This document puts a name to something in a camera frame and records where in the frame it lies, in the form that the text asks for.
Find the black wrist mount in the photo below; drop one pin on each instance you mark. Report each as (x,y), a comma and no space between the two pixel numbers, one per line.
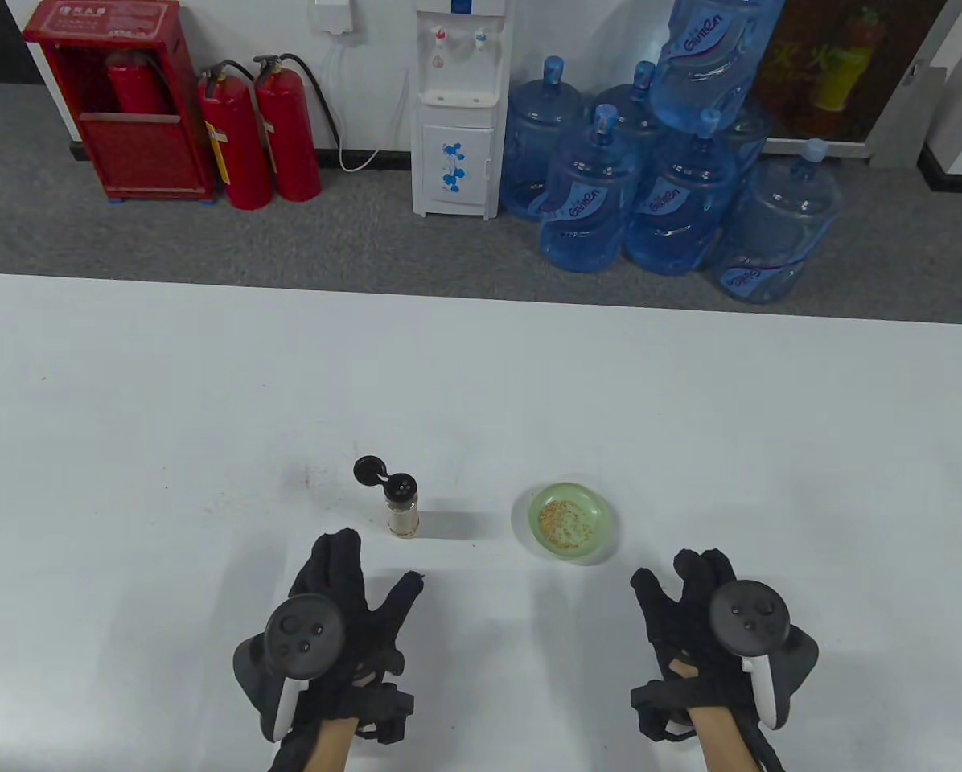
(388,712)
(654,708)

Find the person's left forearm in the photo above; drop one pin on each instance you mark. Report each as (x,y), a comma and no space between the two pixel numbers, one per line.
(332,748)

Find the stack of blue water bottles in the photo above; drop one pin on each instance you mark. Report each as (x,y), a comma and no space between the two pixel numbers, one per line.
(585,209)

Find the black white controller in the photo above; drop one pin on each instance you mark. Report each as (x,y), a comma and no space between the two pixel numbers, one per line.
(304,635)
(750,615)

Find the black right wrist mount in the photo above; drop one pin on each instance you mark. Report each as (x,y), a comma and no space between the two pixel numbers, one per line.
(654,708)

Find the person's left hand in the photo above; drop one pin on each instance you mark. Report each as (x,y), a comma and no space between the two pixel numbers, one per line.
(368,643)

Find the black white right controller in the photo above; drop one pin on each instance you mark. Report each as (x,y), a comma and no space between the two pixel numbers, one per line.
(750,615)

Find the person's right hand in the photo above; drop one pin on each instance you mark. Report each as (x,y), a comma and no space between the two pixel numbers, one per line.
(686,635)

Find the person's right forearm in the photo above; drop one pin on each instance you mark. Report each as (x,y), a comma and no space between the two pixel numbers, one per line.
(722,744)

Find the white wall box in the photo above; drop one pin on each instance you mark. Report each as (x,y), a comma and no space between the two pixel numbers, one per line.
(334,14)

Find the white sesame seeds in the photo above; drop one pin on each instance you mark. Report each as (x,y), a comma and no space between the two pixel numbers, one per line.
(565,524)

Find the green seasoning dish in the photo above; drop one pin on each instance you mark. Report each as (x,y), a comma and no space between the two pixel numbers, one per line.
(602,531)

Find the red fire extinguisher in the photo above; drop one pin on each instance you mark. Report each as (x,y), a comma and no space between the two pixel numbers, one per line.
(137,84)
(288,137)
(236,153)

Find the clear seasoning bottle black cap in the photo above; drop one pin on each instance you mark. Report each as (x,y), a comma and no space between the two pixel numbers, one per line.
(404,515)

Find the black left wrist mount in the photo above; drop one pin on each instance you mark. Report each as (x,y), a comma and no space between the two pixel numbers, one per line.
(388,712)

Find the red fire extinguisher cabinet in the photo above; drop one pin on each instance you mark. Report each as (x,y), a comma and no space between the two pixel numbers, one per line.
(143,153)

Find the dark framed poster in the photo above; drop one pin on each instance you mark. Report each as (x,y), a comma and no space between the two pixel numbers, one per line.
(835,80)

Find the white water dispenser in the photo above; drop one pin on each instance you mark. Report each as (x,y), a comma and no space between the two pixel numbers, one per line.
(457,185)

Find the black white left controller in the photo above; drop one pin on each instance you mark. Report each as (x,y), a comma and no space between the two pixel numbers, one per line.
(304,635)

